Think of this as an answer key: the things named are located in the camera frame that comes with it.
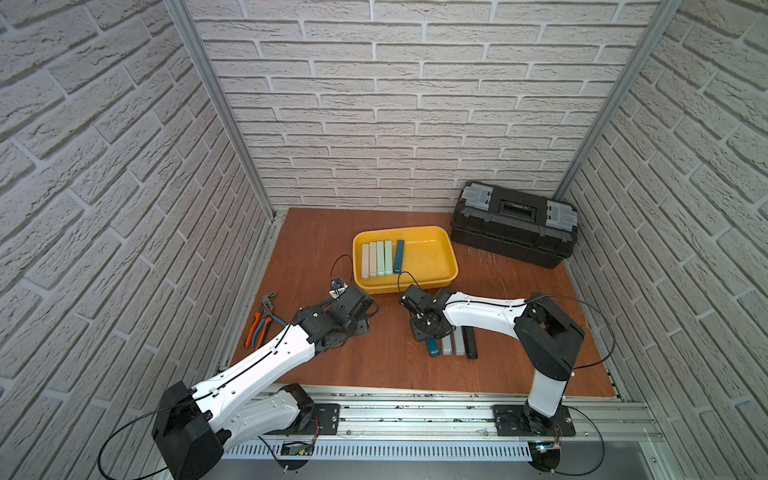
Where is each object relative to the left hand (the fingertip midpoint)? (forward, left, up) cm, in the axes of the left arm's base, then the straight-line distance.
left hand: (363, 315), depth 79 cm
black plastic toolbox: (+30, -49, +6) cm, 58 cm away
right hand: (+1, -19, -12) cm, 22 cm away
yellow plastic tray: (+29, -22, -11) cm, 38 cm away
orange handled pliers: (+3, +30, -10) cm, 31 cm away
